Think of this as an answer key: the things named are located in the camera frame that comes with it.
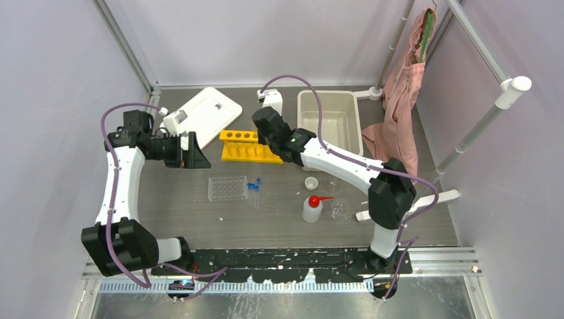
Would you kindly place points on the small white cup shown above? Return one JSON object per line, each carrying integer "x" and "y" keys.
{"x": 311, "y": 183}

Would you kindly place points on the beige plastic bin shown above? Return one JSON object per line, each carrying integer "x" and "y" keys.
{"x": 339, "y": 120}

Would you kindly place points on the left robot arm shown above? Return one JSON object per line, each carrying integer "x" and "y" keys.
{"x": 117, "y": 242}

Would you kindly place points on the white red wash bottle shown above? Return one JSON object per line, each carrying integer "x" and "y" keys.
{"x": 312, "y": 208}

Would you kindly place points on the small glass beaker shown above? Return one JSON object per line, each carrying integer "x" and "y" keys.
{"x": 334, "y": 184}

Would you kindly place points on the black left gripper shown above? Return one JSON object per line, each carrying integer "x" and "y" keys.
{"x": 197, "y": 159}

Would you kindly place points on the yellow test tube rack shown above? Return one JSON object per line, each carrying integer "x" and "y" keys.
{"x": 243, "y": 146}

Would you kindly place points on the pink cloth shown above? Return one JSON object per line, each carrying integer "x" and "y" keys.
{"x": 393, "y": 137}

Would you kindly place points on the green clothes hanger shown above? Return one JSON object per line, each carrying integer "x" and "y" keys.
{"x": 429, "y": 22}

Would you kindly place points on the aluminium frame rail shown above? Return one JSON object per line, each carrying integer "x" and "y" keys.
{"x": 427, "y": 262}

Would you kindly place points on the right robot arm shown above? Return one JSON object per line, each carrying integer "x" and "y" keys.
{"x": 388, "y": 188}

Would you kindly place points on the clear acrylic tube tray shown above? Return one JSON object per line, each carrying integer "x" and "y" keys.
{"x": 232, "y": 188}

